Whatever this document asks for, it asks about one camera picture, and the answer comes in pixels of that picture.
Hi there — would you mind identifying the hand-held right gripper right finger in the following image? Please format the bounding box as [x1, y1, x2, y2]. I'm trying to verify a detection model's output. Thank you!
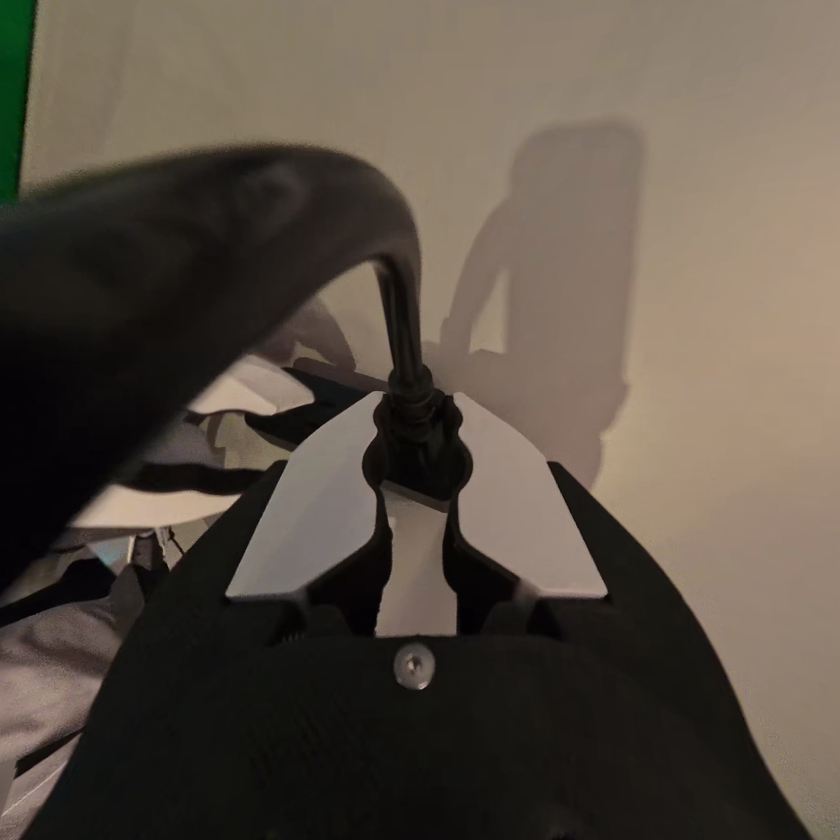
[441, 392, 611, 601]

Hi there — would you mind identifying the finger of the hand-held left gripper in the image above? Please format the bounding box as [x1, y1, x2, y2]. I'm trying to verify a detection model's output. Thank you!
[66, 487, 227, 531]
[141, 356, 317, 470]

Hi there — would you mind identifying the person's pale shirt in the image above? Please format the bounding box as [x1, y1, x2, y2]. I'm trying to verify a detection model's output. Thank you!
[0, 577, 155, 840]

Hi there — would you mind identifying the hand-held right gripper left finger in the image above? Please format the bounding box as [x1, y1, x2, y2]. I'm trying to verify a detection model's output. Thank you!
[225, 392, 395, 603]

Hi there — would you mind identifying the green plastic bin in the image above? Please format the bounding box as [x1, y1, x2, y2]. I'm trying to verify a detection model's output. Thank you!
[0, 0, 38, 206]

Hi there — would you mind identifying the thick black power cord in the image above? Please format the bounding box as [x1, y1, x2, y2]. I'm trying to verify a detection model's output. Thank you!
[0, 143, 466, 592]

